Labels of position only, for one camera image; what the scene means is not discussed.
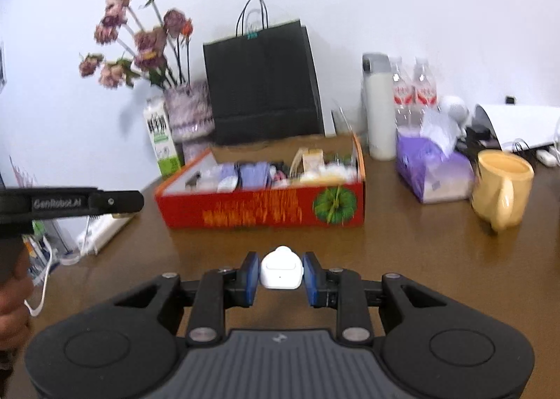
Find wooden desk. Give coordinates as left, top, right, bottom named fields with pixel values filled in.
left=0, top=132, right=560, bottom=399

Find white round lamp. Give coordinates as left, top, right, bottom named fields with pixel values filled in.
left=439, top=95, right=470, bottom=124

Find clear glass cup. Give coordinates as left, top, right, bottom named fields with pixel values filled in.
left=330, top=108, right=364, bottom=137

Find green and white milk carton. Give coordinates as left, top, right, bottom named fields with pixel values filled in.
left=143, top=97, right=182, bottom=177

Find red cardboard box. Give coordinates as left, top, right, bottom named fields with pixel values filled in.
left=154, top=133, right=366, bottom=229

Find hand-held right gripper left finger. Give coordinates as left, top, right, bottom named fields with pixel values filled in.
left=111, top=251, right=260, bottom=347

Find braided black cable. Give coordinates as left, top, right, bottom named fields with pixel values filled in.
left=269, top=163, right=292, bottom=187

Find person's left hand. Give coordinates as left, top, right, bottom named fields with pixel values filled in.
left=0, top=277, right=35, bottom=356

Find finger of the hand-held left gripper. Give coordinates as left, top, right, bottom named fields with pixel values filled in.
left=103, top=190, right=145, bottom=216

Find black paper bag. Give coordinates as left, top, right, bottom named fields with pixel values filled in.
left=202, top=0, right=325, bottom=146

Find yellow mug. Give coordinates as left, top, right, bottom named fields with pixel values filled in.
left=470, top=150, right=535, bottom=231

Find clear water bottle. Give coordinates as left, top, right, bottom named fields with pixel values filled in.
left=389, top=57, right=414, bottom=129
left=413, top=57, right=439, bottom=112

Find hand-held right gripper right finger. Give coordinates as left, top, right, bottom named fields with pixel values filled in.
left=303, top=251, right=451, bottom=341

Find dried pink flowers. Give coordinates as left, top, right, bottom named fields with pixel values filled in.
left=79, top=0, right=195, bottom=91

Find purple tissue pack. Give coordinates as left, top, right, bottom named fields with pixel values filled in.
left=396, top=108, right=475, bottom=204

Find purple woven cloth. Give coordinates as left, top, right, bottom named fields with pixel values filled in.
left=238, top=162, right=272, bottom=190

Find beige wooden toy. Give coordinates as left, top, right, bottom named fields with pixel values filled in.
left=289, top=148, right=327, bottom=174

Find white earbud case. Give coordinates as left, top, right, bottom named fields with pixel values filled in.
left=260, top=246, right=304, bottom=290

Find yellow and white plush toy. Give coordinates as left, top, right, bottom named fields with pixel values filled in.
left=302, top=163, right=360, bottom=185

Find purple textured vase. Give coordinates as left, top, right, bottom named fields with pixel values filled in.
left=163, top=82, right=215, bottom=164

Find white thermos bottle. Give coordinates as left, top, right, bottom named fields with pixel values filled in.
left=362, top=53, right=398, bottom=161

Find white charging cable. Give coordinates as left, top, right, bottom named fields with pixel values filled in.
left=24, top=246, right=54, bottom=316

